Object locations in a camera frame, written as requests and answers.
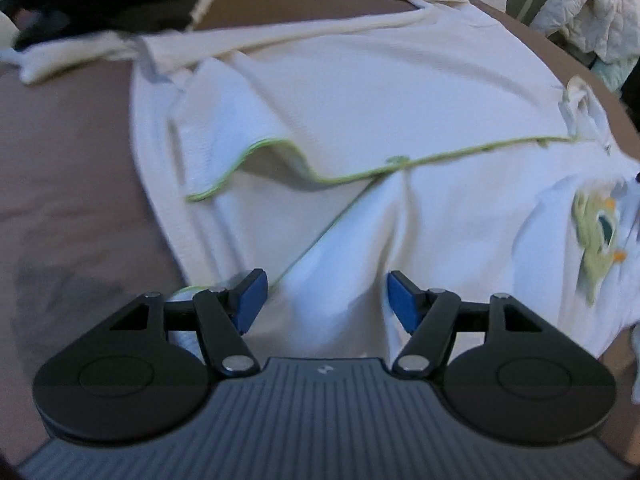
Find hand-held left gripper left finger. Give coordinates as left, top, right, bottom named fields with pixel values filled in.
left=107, top=268, right=269, bottom=380

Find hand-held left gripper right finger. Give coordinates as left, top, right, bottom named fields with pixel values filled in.
left=387, top=270, right=546, bottom=380

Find white garment with green trim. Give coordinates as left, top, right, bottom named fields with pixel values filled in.
left=131, top=2, right=640, bottom=361

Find cream waffle garment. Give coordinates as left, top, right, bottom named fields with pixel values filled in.
left=19, top=0, right=471, bottom=86

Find mint green cloth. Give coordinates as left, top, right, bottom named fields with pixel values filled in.
left=590, top=55, right=640, bottom=92

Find white quilted jacket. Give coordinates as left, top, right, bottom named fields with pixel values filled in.
left=530, top=0, right=640, bottom=63

